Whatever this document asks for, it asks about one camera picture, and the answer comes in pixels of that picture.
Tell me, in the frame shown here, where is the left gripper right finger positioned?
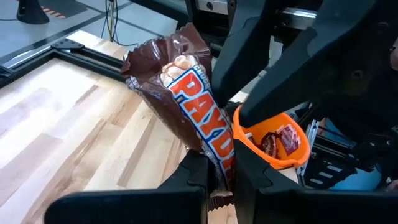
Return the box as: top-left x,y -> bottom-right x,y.
233,139 -> 398,224

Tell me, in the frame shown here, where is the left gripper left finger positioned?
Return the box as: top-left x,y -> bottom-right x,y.
45,149 -> 210,224

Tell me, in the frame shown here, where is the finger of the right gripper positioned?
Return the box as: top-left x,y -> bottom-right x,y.
239,0 -> 377,128
211,0 -> 280,108

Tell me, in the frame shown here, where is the orange plastic bucket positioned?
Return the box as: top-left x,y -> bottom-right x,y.
233,104 -> 312,170

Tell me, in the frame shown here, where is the orange black striped mat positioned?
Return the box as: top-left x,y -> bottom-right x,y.
40,0 -> 88,19

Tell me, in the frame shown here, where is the person's foot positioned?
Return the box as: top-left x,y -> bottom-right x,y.
16,0 -> 50,25

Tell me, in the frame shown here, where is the black cable bundle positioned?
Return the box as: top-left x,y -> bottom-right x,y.
101,0 -> 139,47

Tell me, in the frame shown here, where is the black aluminium table frame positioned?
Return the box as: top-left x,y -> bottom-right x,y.
0,37 -> 358,190

